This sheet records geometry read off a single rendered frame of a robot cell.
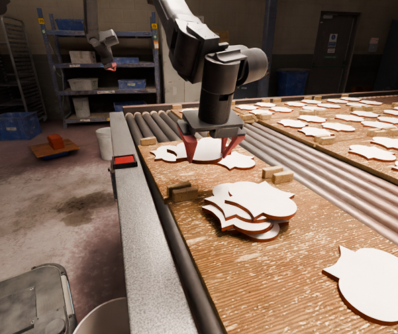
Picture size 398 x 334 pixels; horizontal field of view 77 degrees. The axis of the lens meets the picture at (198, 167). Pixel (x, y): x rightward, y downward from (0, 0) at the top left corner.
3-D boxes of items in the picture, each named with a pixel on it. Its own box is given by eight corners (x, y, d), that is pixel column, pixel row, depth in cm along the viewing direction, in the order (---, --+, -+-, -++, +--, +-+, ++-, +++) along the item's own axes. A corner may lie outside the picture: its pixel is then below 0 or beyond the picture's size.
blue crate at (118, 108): (115, 117, 486) (114, 105, 477) (114, 113, 522) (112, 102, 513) (148, 115, 505) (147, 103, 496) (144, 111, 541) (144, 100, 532)
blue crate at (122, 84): (118, 89, 477) (117, 81, 470) (121, 87, 511) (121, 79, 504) (145, 89, 481) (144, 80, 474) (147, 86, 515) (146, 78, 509)
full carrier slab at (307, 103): (312, 117, 142) (314, 109, 140) (270, 105, 177) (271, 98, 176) (359, 112, 153) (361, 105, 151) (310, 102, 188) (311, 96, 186)
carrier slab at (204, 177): (163, 205, 59) (163, 199, 59) (137, 149, 94) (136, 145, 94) (285, 180, 71) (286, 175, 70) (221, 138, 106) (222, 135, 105)
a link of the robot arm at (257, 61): (172, 70, 47) (182, 22, 41) (214, 61, 54) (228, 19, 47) (215, 109, 43) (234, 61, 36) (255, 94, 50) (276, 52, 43)
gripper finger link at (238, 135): (238, 165, 52) (249, 126, 46) (206, 170, 50) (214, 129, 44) (225, 146, 57) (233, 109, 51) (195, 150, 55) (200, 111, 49)
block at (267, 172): (264, 179, 68) (265, 170, 67) (260, 176, 69) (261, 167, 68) (283, 175, 70) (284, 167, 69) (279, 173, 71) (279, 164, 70)
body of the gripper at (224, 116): (243, 132, 47) (253, 94, 42) (191, 137, 44) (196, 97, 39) (228, 115, 52) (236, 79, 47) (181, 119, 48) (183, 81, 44)
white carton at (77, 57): (71, 64, 449) (68, 50, 440) (77, 63, 475) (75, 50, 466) (91, 64, 449) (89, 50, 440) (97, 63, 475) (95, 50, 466)
